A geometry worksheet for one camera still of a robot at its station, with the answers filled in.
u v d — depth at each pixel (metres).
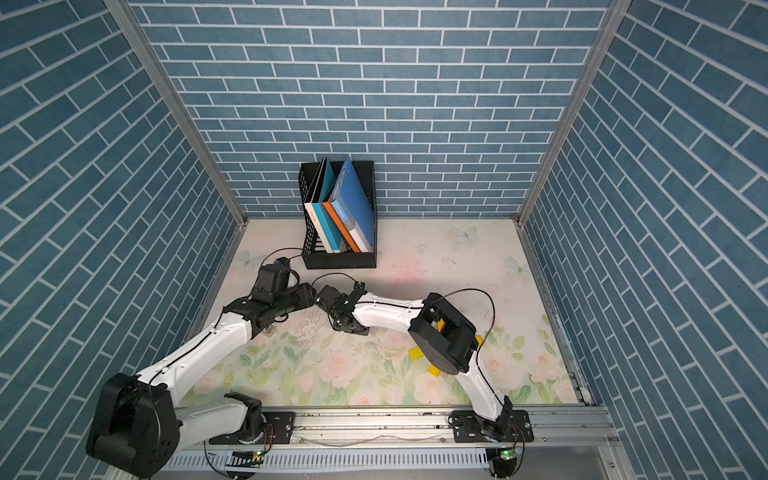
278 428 0.74
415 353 0.86
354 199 1.03
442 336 0.52
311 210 0.85
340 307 0.69
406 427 0.75
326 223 0.89
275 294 0.66
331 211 0.87
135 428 0.40
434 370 0.82
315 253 1.12
